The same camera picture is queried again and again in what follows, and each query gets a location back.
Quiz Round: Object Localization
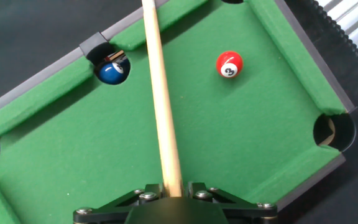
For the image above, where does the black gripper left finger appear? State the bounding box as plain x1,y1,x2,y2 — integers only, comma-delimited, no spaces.
73,182,165,224

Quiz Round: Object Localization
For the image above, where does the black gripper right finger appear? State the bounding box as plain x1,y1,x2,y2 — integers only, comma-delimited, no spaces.
187,182,278,224

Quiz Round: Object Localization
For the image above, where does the wooden pool cue black butt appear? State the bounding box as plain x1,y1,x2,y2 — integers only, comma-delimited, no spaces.
140,0,184,198

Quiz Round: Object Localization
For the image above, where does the red number three pool ball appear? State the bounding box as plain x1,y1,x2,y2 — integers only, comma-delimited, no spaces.
215,50,244,79

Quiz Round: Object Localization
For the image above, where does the mini green pool table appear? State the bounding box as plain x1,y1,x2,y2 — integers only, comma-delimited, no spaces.
0,0,357,224

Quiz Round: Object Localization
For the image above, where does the blue pool ball white spot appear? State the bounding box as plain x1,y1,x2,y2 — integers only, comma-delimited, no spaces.
98,61,127,86

